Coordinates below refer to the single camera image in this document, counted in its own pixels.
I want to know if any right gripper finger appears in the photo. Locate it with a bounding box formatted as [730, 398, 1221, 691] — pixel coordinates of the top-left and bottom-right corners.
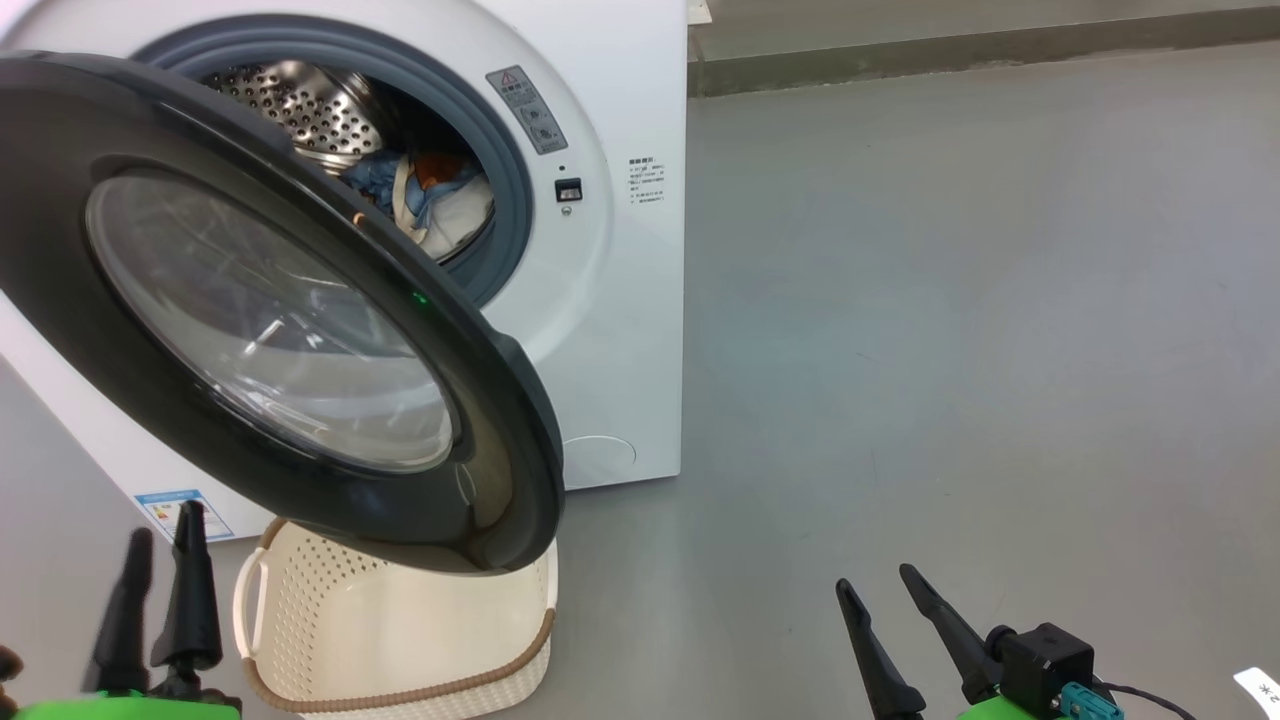
[836, 578, 927, 720]
[898, 563, 1004, 706]

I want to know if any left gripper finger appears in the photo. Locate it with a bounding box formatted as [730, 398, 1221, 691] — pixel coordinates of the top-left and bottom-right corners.
[85, 528, 156, 694]
[150, 500, 223, 672]

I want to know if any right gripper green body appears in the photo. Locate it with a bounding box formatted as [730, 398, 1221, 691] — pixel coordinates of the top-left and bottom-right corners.
[953, 698, 1066, 720]

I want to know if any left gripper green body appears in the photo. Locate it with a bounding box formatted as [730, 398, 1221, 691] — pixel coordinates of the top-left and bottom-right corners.
[15, 668, 242, 720]

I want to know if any black round glass washer door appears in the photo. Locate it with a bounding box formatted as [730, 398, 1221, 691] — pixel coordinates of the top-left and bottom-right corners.
[0, 50, 566, 576]

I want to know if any blue denim garment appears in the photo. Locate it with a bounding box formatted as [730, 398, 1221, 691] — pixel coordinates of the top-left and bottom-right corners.
[342, 150, 403, 213]

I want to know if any white cloth garment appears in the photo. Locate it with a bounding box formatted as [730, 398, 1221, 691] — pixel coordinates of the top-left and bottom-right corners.
[392, 160, 496, 263]

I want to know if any cream perforated laundry basket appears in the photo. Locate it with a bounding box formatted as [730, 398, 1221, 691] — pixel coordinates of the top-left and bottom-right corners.
[233, 515, 558, 720]

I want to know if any white front-load washing machine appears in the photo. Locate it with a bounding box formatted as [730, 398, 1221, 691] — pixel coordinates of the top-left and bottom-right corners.
[0, 0, 689, 541]

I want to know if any blue energy label sticker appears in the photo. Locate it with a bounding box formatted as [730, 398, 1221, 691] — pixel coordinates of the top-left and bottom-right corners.
[135, 489, 236, 543]

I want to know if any white printed tag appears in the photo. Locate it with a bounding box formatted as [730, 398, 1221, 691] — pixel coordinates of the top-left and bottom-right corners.
[1233, 667, 1280, 713]

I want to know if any round white filter cover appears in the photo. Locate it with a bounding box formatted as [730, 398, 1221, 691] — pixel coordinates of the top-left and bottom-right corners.
[560, 435, 637, 489]

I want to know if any perforated steel washer drum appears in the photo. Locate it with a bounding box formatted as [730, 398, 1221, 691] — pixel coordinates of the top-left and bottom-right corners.
[200, 60, 401, 176]

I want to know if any grey warning sticker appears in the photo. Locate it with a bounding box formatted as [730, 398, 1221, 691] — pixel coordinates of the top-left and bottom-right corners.
[486, 66, 568, 156]

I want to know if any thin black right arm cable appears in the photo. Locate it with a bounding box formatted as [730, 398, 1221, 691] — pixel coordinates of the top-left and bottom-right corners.
[1100, 682, 1198, 720]

